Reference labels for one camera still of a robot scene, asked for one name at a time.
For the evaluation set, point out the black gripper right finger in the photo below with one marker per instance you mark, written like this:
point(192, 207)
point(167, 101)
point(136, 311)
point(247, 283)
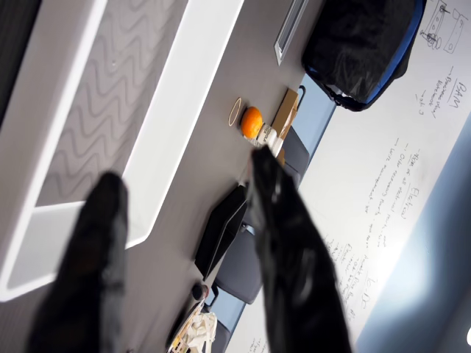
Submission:
point(294, 264)

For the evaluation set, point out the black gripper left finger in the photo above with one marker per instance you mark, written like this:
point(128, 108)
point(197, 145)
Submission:
point(81, 279)

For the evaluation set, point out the small brown round object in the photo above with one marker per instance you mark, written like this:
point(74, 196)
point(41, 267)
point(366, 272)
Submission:
point(200, 291)

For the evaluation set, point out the small white tray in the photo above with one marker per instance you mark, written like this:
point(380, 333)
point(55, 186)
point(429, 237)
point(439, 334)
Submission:
point(176, 110)

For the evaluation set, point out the dark grey chair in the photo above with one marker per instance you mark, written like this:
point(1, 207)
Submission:
point(239, 272)
point(298, 154)

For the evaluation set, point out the black open tray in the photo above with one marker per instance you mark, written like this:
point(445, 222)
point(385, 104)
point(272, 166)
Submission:
point(217, 228)

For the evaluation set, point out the plate with small parts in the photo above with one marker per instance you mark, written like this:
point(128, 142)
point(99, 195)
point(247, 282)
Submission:
point(180, 331)

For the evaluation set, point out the crumpled white paper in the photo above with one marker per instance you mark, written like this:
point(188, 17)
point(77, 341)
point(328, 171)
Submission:
point(202, 329)

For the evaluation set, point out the whiteboard with handwriting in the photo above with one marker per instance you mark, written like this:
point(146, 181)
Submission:
point(386, 184)

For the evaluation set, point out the white pill bottle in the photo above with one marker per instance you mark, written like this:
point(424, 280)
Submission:
point(266, 136)

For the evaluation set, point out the orange fruit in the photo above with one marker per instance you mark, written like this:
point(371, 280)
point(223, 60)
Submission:
point(252, 121)

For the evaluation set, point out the open brown cardboard box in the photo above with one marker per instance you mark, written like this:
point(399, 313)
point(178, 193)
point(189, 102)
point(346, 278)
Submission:
point(287, 110)

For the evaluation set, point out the black bag blue trim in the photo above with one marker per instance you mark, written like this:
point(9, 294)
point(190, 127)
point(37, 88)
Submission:
point(349, 44)

